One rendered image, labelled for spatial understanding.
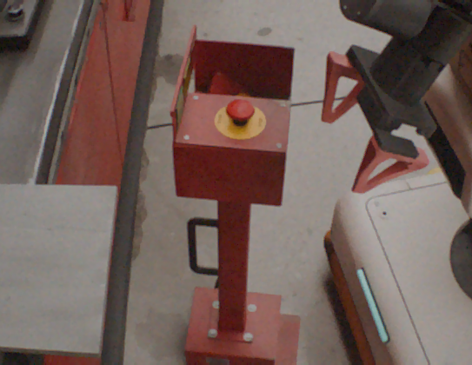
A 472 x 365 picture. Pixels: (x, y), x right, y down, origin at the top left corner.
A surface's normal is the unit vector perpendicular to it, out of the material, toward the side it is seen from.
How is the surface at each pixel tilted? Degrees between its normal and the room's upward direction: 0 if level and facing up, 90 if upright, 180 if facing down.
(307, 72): 0
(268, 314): 4
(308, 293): 0
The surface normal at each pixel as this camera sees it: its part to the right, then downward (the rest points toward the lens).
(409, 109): 0.45, -0.66
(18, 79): 0.01, -0.65
